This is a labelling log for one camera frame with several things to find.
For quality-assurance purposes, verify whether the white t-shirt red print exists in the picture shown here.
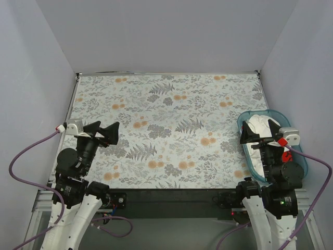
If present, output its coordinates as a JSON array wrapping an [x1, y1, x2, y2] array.
[[246, 115, 280, 178]]

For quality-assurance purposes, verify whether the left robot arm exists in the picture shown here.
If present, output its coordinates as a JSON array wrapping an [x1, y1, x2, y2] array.
[[41, 119, 120, 249]]

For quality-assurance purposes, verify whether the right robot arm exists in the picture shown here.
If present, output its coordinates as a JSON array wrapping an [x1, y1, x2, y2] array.
[[235, 120, 304, 249]]

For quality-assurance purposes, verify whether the teal plastic bin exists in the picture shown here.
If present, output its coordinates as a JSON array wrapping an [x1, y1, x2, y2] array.
[[237, 109, 308, 184]]

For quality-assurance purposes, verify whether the floral patterned table mat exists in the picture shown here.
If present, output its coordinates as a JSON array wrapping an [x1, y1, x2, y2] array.
[[70, 73, 267, 189]]

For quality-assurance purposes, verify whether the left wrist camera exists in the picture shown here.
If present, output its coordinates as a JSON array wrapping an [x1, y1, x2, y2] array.
[[56, 119, 84, 136]]

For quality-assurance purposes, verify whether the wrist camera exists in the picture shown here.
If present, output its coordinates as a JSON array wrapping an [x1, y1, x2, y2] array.
[[56, 119, 84, 136], [277, 127, 300, 147]]

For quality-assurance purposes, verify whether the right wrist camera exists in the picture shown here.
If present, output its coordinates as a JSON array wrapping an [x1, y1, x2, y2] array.
[[277, 127, 300, 147]]

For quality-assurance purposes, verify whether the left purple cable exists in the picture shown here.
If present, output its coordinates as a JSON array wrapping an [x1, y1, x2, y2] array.
[[8, 129, 66, 250]]

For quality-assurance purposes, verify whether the aluminium frame rail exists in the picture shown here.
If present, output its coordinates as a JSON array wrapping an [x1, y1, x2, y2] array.
[[26, 189, 325, 249]]

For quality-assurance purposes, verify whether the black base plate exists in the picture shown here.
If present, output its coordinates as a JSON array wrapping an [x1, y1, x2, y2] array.
[[99, 189, 245, 220]]

